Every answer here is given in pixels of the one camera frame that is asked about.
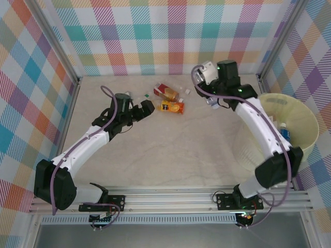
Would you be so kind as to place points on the green cap clear bottle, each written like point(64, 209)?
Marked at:
point(144, 97)

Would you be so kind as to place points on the white label clear bottle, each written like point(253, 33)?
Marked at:
point(272, 119)

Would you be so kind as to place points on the blue label water bottle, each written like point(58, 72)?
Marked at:
point(285, 133)

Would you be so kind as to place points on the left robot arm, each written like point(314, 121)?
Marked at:
point(77, 149)

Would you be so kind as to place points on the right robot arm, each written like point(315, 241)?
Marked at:
point(258, 124)

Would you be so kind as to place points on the pale yellow plastic bin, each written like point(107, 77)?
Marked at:
point(305, 121)

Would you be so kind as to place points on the aluminium side beam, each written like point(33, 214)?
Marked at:
point(261, 80)
point(67, 116)

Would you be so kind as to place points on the red label juice bottle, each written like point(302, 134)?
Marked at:
point(165, 91)

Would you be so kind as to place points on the clear unlabelled plastic bottle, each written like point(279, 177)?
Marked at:
point(186, 91)

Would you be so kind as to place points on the orange juice label bottle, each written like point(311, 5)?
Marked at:
point(173, 107)

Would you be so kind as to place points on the small control circuit board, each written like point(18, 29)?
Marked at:
point(101, 218)
point(245, 217)

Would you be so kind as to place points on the grey metal base panel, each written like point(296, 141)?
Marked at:
point(168, 236)

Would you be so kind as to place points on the aluminium frame post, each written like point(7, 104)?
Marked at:
point(57, 38)
point(279, 38)

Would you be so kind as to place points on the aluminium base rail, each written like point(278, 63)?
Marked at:
point(168, 200)

